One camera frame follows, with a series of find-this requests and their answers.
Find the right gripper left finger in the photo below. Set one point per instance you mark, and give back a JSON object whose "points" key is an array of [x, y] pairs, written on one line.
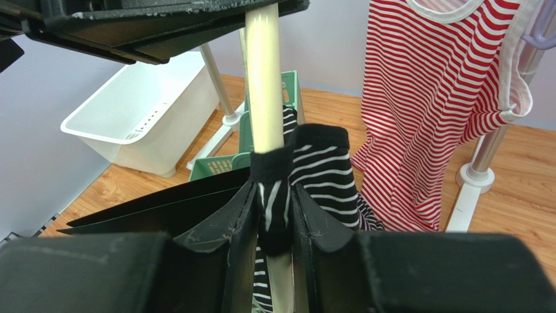
{"points": [[209, 268]]}

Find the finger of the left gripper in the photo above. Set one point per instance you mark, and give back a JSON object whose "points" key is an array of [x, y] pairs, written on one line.
{"points": [[133, 31]]}

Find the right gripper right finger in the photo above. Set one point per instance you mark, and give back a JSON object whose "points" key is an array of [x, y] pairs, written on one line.
{"points": [[340, 270]]}

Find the black white striped tank top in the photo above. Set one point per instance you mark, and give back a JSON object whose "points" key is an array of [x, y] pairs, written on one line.
{"points": [[317, 158]]}

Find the cream wooden hanger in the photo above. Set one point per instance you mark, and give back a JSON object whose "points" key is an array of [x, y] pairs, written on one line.
{"points": [[264, 82]]}

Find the red white striped tank top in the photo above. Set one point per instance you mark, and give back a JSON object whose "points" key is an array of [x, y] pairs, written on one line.
{"points": [[435, 77]]}

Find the purple plastic hanger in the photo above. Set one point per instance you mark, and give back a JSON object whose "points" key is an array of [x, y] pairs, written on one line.
{"points": [[542, 33]]}

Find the white plastic basket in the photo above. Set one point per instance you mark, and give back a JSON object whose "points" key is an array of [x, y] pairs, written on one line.
{"points": [[146, 116]]}

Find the green plastic file organizer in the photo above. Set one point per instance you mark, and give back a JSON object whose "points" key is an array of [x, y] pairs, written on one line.
{"points": [[214, 165]]}

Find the left rack pole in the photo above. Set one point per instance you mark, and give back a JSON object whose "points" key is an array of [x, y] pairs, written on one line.
{"points": [[230, 116]]}

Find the left white rack foot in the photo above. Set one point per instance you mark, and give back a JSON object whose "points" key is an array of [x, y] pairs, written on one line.
{"points": [[220, 137]]}

